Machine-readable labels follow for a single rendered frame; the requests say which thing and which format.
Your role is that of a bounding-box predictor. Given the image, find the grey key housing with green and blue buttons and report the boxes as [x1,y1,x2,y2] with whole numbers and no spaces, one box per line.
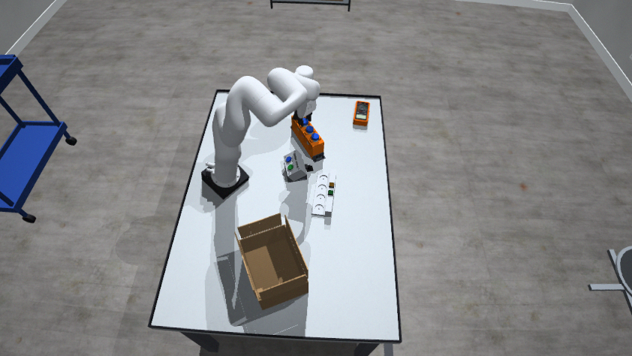
[284,150,313,183]

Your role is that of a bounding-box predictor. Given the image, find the orange multimeter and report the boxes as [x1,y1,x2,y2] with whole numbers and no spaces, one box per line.
[353,101,370,126]

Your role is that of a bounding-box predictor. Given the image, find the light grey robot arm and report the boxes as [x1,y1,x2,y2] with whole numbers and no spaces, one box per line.
[205,65,320,188]

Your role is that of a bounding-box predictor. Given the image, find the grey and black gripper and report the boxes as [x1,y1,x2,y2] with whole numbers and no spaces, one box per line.
[292,100,317,127]

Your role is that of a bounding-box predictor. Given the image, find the brown cardboard box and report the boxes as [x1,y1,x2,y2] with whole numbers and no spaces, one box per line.
[234,213,308,310]

